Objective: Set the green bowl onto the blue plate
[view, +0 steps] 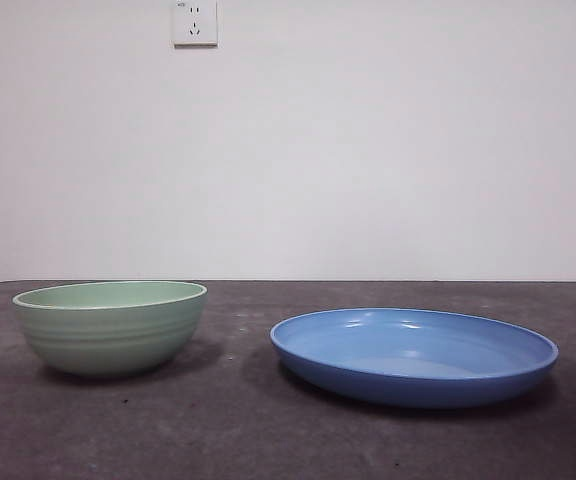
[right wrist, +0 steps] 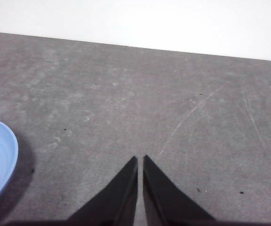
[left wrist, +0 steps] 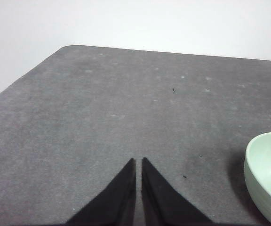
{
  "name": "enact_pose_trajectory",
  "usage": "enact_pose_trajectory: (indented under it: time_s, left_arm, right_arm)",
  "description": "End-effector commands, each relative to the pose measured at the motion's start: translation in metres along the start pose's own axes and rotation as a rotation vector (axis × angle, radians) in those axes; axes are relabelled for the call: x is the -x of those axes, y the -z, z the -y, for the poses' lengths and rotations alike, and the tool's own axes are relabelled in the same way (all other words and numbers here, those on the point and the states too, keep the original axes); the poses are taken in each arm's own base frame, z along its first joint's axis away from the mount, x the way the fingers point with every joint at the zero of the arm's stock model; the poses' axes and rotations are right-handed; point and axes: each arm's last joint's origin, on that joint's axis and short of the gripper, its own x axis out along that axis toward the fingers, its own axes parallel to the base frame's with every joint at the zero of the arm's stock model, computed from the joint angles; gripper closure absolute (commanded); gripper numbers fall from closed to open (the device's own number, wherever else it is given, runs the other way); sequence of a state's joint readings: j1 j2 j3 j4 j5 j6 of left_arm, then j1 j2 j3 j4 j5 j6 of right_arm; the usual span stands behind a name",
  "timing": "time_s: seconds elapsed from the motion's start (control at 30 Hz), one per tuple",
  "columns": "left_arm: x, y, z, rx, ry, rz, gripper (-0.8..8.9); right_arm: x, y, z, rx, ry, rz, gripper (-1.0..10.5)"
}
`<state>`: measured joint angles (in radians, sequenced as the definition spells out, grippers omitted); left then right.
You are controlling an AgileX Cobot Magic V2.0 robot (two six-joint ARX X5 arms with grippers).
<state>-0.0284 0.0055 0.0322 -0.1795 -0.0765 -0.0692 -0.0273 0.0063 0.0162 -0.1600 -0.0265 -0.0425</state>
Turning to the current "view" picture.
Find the green ribbed bowl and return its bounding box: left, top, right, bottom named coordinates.
left=12, top=280, right=208, bottom=378

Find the blue round plate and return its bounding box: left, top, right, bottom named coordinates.
left=269, top=307, right=560, bottom=410

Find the white wall socket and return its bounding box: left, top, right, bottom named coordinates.
left=172, top=0, right=219, bottom=50

